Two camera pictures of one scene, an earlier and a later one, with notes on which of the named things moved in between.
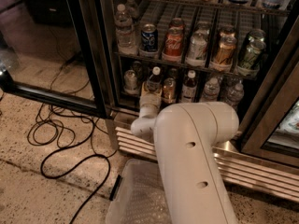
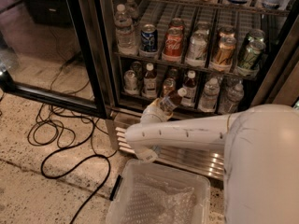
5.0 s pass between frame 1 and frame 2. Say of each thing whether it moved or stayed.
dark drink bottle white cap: moved
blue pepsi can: stayed
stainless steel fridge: stayed
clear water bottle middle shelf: stayed
